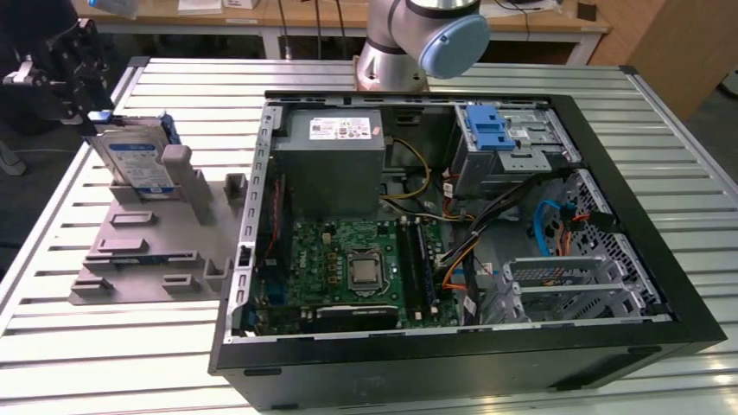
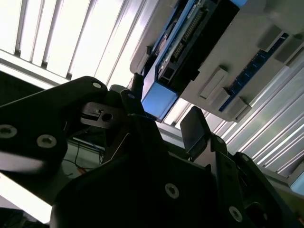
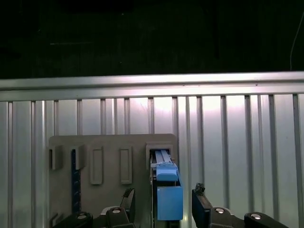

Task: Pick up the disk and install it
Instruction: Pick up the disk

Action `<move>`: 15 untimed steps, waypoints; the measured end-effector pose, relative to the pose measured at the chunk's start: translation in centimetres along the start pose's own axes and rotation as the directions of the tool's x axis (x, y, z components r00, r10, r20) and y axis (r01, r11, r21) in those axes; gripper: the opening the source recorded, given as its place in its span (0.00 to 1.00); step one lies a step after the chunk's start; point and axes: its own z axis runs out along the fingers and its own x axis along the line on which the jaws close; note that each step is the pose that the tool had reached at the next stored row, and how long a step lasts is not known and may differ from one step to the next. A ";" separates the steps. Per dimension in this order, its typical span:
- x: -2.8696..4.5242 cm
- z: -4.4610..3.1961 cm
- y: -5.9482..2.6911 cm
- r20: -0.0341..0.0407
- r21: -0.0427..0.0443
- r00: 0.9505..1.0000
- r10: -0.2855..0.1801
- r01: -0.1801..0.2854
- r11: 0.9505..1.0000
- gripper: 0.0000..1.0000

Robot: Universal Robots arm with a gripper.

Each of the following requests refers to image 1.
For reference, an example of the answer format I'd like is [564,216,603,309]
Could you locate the green motherboard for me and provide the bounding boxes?
[252,218,465,334]

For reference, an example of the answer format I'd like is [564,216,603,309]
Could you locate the thin black desk cable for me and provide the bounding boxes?
[515,0,555,42]

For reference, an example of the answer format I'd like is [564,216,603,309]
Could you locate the wooden cabinet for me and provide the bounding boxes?
[590,0,738,122]

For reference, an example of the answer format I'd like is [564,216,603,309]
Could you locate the grey parts rack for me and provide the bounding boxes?
[66,145,249,307]

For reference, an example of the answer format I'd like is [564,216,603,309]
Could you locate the black wire connector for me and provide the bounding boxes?
[580,211,618,233]

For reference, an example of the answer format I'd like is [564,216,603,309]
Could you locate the black open PC case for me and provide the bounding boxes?
[207,89,727,412]

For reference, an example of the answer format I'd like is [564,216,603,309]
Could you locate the silver CPU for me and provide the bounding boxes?
[351,259,383,285]

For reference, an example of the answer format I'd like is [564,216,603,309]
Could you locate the grey chair foot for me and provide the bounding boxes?
[0,137,28,176]

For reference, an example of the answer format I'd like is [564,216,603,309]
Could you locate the silver disk bay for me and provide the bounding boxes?
[480,257,658,325]

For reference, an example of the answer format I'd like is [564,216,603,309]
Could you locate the red orange wire bundle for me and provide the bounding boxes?
[551,214,595,257]

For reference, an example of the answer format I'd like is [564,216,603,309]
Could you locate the hard disk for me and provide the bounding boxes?
[85,110,183,199]

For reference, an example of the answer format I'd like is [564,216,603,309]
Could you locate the CPU socket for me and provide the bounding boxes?
[343,248,388,297]

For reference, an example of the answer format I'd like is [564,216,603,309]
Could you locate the large white box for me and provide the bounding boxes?
[176,0,224,14]

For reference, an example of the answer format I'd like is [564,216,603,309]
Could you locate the thin red wire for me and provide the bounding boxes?
[261,175,289,267]

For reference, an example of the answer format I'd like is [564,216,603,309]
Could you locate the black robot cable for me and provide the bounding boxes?
[277,0,347,61]

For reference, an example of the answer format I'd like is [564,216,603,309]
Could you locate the blue wire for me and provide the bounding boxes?
[532,199,578,260]

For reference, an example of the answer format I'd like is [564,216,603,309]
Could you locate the metal optical drive cage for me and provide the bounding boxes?
[452,101,580,200]

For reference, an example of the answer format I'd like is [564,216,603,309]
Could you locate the black graphics card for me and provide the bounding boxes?
[299,302,400,334]

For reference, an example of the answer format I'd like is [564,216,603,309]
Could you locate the grey power supply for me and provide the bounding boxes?
[269,107,385,221]

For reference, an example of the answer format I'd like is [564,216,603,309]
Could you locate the blue drive latch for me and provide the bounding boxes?
[465,103,518,152]

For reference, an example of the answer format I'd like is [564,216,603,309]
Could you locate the black cable bundle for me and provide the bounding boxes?
[436,170,578,269]

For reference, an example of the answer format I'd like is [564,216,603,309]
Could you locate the yellow wire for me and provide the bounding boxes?
[379,137,433,202]

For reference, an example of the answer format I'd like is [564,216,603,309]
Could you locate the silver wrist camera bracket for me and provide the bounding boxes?
[2,60,36,87]

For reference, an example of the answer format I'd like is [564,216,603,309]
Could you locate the wooden desk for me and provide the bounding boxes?
[73,0,612,66]

